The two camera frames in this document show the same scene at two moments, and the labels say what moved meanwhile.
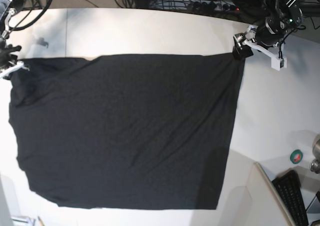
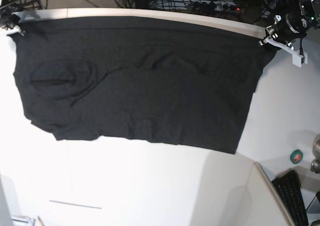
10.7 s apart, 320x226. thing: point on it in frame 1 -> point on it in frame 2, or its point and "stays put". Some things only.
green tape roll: (296, 156) stays put
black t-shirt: (128, 132) -> (137, 78)
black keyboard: (288, 189) stays put
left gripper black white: (9, 63) -> (11, 23)
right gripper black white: (246, 38) -> (288, 30)
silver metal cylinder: (315, 164) stays put
